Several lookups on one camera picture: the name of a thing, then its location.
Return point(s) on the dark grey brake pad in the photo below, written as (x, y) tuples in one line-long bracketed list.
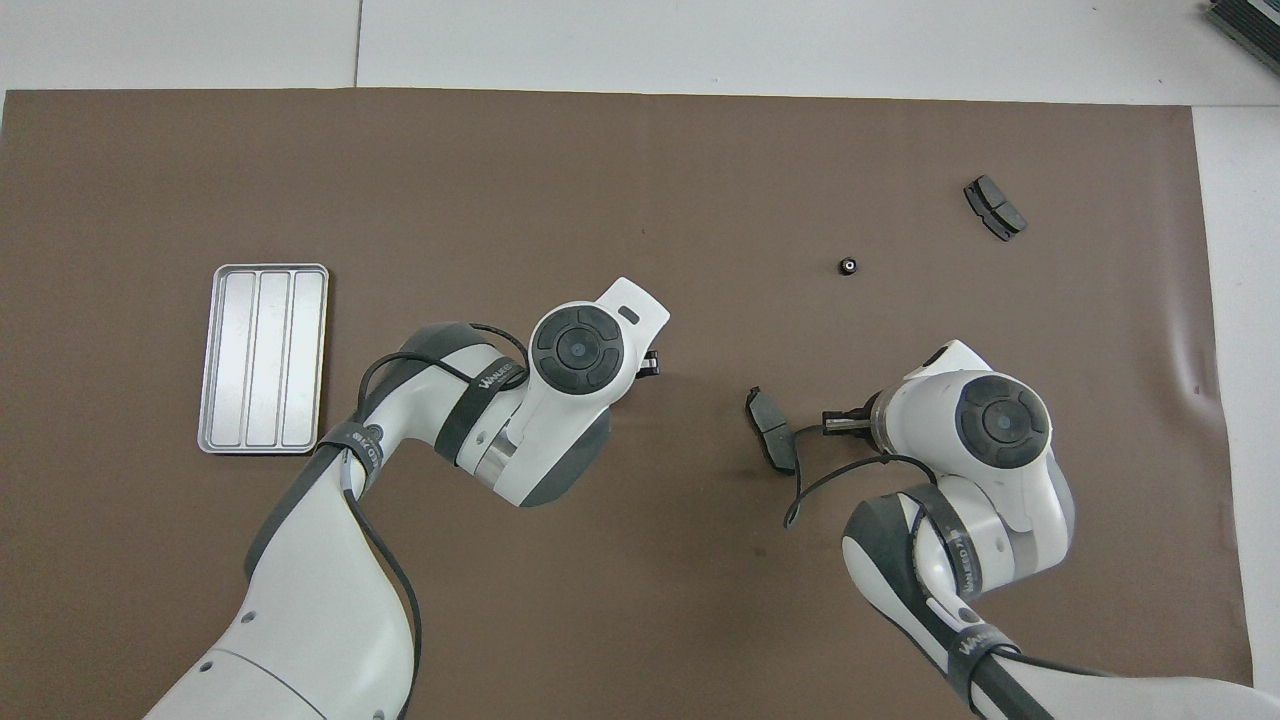
[(995, 208), (772, 430)]

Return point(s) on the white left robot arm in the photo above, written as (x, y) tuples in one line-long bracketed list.
[(320, 600)]

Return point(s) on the brown table mat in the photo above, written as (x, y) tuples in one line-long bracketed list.
[(640, 180)]

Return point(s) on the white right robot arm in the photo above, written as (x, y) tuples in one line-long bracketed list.
[(1000, 480)]

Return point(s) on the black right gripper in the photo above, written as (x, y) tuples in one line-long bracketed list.
[(848, 421)]

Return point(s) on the black ribbed device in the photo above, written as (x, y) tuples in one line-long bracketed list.
[(1248, 25)]

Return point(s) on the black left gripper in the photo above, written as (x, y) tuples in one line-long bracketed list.
[(649, 364)]

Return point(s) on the silver metal tray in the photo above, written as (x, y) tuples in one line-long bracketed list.
[(262, 360)]

